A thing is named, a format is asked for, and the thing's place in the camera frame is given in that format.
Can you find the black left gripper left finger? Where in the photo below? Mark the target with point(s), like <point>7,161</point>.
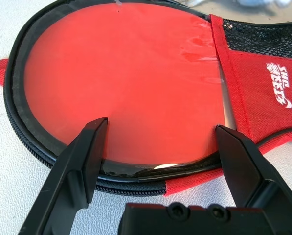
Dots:
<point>70,176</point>

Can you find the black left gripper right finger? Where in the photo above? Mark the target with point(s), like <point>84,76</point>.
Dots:
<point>243,171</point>

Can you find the black red paddle case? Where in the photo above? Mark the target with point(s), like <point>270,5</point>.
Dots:
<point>258,98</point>

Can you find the red ping-pong paddle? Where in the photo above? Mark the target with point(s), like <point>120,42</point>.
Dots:
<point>123,85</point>

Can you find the white plush toy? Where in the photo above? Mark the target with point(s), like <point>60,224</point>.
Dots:
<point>258,3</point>

